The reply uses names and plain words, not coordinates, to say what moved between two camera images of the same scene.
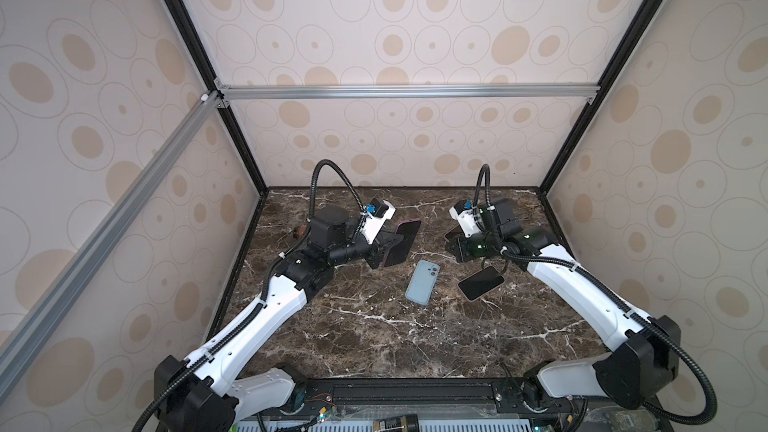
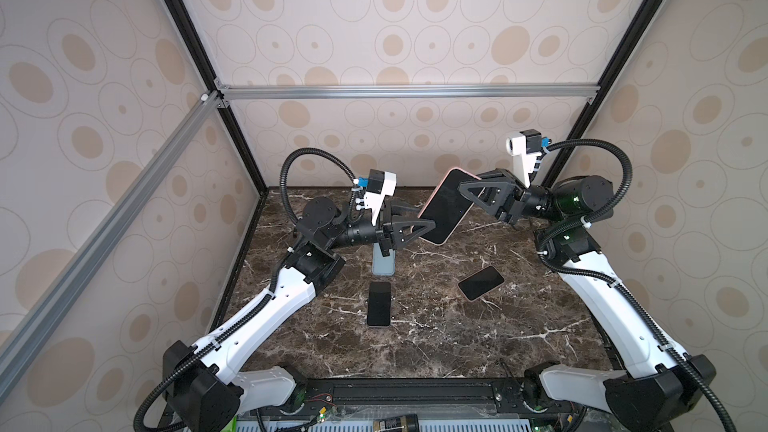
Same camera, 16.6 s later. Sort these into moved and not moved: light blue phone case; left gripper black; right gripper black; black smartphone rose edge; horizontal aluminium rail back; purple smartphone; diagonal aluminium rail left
Moved: right gripper black; light blue phone case; purple smartphone; left gripper black
Not moved: black smartphone rose edge; horizontal aluminium rail back; diagonal aluminium rail left
